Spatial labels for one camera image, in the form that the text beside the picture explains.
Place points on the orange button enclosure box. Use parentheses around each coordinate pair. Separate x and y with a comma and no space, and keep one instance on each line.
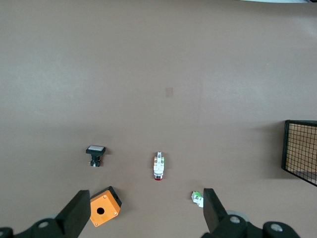
(106,205)

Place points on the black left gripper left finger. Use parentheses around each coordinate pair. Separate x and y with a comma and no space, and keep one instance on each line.
(71,218)

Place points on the black square white-top button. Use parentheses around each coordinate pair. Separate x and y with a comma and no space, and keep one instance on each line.
(95,150)

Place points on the green push button switch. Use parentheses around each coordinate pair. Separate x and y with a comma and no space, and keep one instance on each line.
(196,198)

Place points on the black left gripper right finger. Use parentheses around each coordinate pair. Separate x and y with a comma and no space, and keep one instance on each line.
(213,210)

